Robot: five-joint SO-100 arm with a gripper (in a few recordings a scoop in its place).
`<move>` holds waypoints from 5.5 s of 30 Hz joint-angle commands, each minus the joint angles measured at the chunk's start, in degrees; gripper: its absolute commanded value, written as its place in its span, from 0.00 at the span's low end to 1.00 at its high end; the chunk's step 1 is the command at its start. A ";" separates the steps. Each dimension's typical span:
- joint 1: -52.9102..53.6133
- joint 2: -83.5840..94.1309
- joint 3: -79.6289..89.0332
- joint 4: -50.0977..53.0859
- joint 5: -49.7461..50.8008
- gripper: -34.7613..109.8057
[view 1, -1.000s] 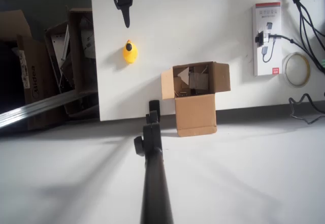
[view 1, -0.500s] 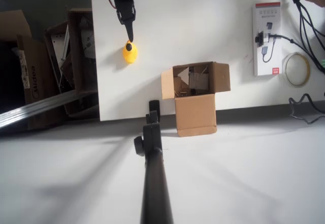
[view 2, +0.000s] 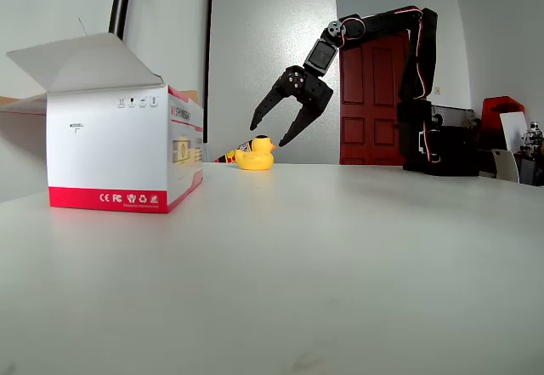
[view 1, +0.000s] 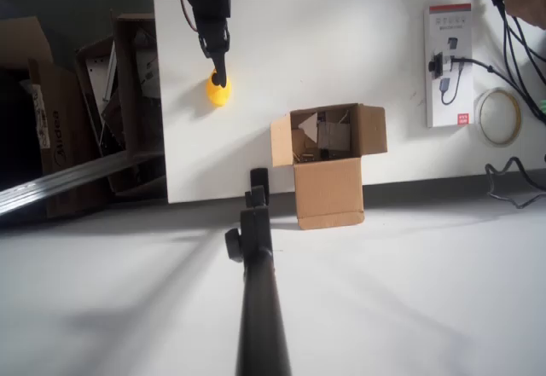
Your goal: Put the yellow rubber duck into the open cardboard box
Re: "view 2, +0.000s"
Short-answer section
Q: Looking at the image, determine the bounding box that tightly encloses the small microscope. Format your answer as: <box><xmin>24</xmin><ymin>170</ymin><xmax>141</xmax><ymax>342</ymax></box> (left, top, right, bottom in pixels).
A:
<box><xmin>519</xmin><ymin>121</ymin><xmax>544</xmax><ymax>157</ymax></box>

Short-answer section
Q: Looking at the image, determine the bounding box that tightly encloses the black vertical wall strip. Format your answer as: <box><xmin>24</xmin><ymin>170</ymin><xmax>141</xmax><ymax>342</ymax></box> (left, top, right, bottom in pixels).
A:
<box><xmin>205</xmin><ymin>0</ymin><xmax>215</xmax><ymax>143</ymax></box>

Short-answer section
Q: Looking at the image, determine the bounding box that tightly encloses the red wooden door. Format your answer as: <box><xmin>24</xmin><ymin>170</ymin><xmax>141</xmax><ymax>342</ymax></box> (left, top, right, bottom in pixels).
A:
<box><xmin>337</xmin><ymin>20</ymin><xmax>412</xmax><ymax>166</ymax></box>

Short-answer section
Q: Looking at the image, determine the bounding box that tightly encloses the red yellow packet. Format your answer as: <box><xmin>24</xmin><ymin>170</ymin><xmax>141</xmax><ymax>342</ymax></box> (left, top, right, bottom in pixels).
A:
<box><xmin>214</xmin><ymin>140</ymin><xmax>252</xmax><ymax>164</ymax></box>

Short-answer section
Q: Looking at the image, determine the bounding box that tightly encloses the black camera stand pole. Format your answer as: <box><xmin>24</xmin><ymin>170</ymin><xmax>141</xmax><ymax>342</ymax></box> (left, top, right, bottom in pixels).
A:
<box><xmin>107</xmin><ymin>0</ymin><xmax>136</xmax><ymax>41</ymax></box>

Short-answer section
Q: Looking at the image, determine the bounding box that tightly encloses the orange translucent printer cover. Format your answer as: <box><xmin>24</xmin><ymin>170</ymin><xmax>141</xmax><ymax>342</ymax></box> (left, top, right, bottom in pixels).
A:
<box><xmin>482</xmin><ymin>95</ymin><xmax>526</xmax><ymax>151</ymax></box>

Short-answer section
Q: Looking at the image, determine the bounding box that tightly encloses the white chair back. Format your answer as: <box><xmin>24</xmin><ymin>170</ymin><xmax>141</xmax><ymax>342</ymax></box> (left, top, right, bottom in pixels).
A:
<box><xmin>491</xmin><ymin>148</ymin><xmax>521</xmax><ymax>185</ymax></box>

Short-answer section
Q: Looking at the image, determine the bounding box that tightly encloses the yellow rubber duck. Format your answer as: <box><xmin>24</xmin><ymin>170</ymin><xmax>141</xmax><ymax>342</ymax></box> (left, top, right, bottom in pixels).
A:
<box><xmin>235</xmin><ymin>135</ymin><xmax>277</xmax><ymax>172</ymax></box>

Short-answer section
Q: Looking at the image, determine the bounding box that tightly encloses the white flat panel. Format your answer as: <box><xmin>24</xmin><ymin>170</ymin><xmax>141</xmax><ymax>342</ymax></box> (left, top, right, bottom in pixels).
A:
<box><xmin>498</xmin><ymin>111</ymin><xmax>530</xmax><ymax>151</ymax></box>

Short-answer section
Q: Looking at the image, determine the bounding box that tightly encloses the open cardboard box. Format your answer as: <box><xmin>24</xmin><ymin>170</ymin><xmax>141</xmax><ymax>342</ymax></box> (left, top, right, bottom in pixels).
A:
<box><xmin>0</xmin><ymin>32</ymin><xmax>205</xmax><ymax>214</ymax></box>

